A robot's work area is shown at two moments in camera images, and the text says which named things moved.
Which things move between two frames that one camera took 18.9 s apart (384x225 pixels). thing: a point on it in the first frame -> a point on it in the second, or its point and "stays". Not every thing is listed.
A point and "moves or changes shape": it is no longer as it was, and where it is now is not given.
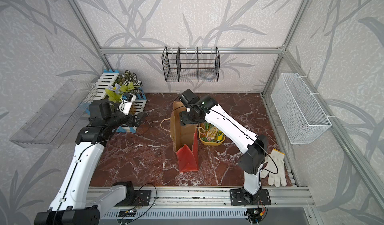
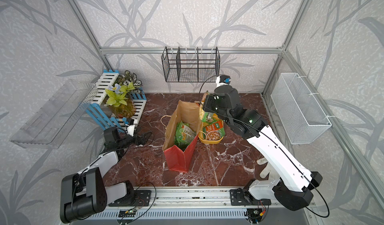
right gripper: x=183 y=120 -> x=210 y=98
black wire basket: x=191 y=64 stays
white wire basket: x=304 y=120 stays
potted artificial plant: x=127 y=83 stays
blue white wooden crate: x=105 y=81 stays
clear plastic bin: x=49 y=126 stays
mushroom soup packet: x=212 y=133 -> x=184 y=134
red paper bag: x=185 y=138 moves or changes shape
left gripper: x=138 y=119 -> x=141 y=141
